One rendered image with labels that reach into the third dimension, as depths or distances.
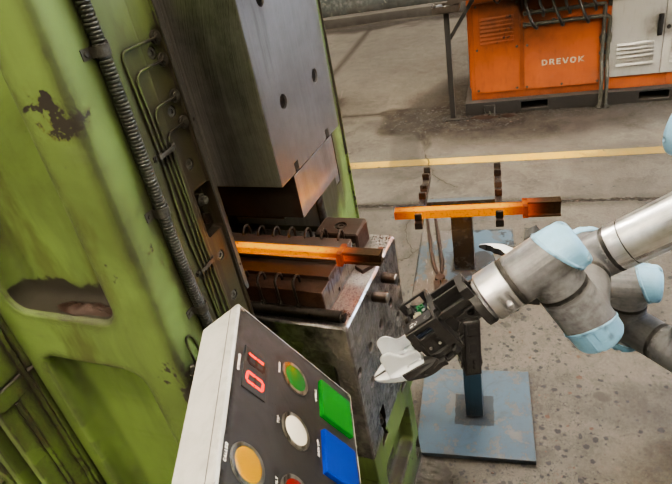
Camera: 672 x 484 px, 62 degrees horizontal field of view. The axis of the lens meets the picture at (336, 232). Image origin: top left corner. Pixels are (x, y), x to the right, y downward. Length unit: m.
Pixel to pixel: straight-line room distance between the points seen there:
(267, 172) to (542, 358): 1.66
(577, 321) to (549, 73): 4.00
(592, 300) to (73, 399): 1.10
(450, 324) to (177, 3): 0.67
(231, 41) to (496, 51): 3.83
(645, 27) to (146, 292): 4.25
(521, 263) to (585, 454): 1.42
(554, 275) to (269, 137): 0.53
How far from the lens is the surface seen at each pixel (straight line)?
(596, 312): 0.85
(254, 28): 0.99
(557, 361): 2.43
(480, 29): 4.65
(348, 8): 8.99
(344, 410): 0.96
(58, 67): 0.86
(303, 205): 1.12
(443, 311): 0.82
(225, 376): 0.77
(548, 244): 0.80
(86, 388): 1.44
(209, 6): 0.98
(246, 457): 0.71
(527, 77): 4.76
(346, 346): 1.26
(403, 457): 1.93
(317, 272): 1.28
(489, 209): 1.50
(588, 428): 2.22
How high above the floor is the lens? 1.71
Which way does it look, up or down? 31 degrees down
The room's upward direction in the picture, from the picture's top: 12 degrees counter-clockwise
